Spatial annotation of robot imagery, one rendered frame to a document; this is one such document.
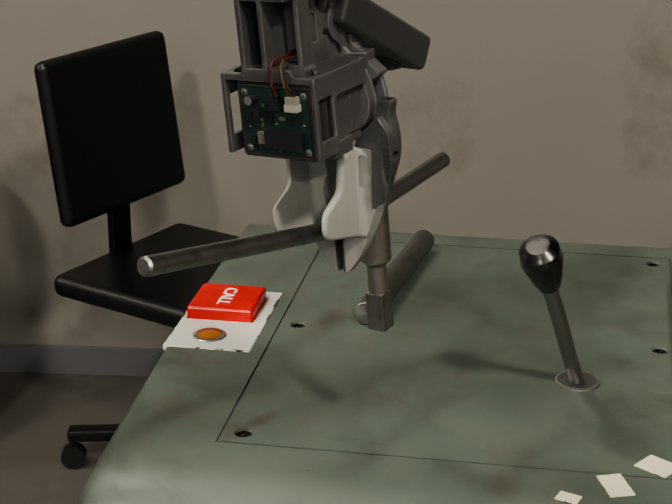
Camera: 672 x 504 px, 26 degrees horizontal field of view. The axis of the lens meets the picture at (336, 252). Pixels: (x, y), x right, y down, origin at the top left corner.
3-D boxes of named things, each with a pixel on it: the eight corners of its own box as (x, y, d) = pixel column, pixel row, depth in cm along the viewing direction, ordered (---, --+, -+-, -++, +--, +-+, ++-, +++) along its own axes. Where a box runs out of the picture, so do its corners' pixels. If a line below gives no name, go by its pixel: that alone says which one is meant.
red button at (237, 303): (204, 301, 135) (203, 281, 135) (267, 306, 134) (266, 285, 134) (186, 327, 130) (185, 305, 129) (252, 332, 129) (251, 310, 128)
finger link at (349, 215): (307, 294, 95) (291, 159, 92) (355, 263, 99) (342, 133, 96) (347, 301, 93) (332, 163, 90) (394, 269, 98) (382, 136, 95)
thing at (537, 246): (518, 284, 110) (521, 225, 108) (562, 287, 109) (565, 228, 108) (515, 304, 106) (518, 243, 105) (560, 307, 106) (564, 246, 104)
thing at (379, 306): (376, 318, 106) (365, 169, 101) (402, 323, 105) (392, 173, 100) (360, 330, 104) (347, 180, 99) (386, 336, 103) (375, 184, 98)
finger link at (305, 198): (264, 287, 97) (251, 154, 93) (314, 256, 101) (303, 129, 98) (303, 294, 95) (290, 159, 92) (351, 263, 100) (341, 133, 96)
